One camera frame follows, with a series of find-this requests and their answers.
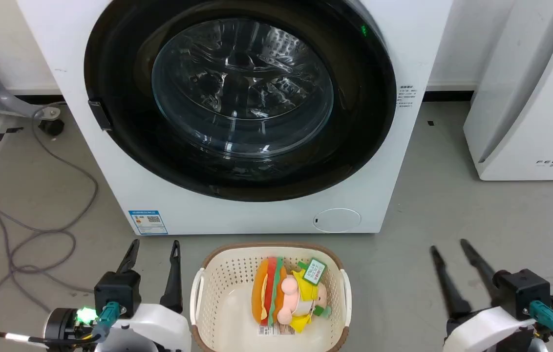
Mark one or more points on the round white filter cover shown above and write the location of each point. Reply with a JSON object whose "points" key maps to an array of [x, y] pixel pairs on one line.
{"points": [[337, 220]]}

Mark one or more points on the hamburger plush toy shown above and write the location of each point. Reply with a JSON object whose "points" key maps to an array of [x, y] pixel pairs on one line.
{"points": [[266, 293]]}

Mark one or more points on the white barcode label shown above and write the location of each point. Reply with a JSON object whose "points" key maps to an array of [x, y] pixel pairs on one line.
{"points": [[276, 331]]}

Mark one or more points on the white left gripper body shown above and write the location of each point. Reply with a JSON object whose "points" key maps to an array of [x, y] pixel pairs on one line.
{"points": [[159, 330]]}

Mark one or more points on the small printed text sticker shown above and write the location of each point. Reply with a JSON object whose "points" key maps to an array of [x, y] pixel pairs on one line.
{"points": [[408, 98]]}

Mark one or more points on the cream perforated laundry basket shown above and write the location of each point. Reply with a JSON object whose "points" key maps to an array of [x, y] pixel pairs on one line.
{"points": [[218, 288]]}

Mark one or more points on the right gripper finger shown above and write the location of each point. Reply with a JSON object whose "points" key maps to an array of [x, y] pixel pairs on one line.
{"points": [[452, 293], [479, 264]]}

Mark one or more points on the round black glass washer door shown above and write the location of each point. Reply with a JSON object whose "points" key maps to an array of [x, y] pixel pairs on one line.
{"points": [[125, 146]]}

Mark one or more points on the green white hang tag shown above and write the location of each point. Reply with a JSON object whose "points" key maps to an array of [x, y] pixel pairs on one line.
{"points": [[313, 272]]}

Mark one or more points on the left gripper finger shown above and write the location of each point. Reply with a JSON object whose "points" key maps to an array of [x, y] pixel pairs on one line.
{"points": [[174, 288], [131, 256]]}

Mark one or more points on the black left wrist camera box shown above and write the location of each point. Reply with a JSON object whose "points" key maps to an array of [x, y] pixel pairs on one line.
{"points": [[117, 293]]}

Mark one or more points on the blue energy label sticker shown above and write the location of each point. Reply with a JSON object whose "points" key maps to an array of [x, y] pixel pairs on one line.
{"points": [[148, 222]]}

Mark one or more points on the white front-load washing machine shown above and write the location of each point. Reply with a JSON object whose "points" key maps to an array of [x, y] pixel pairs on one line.
{"points": [[110, 195]]}

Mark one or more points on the yellow clothed doll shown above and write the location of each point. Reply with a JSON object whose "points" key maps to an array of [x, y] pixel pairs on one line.
{"points": [[302, 296]]}

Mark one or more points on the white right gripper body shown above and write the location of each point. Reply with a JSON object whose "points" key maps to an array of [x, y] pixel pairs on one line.
{"points": [[486, 330]]}

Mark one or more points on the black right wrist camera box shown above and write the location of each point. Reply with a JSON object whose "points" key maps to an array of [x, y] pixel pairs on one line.
{"points": [[521, 293]]}

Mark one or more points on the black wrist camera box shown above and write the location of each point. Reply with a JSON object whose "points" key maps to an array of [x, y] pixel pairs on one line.
{"points": [[521, 293], [117, 293]]}

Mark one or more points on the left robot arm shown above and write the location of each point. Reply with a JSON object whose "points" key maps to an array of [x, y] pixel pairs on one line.
{"points": [[59, 325]]}

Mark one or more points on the white air purifier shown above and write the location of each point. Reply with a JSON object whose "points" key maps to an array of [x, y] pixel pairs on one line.
{"points": [[525, 122]]}

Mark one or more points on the black caster wheel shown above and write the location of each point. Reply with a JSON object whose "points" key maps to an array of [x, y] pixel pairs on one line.
{"points": [[52, 127]]}

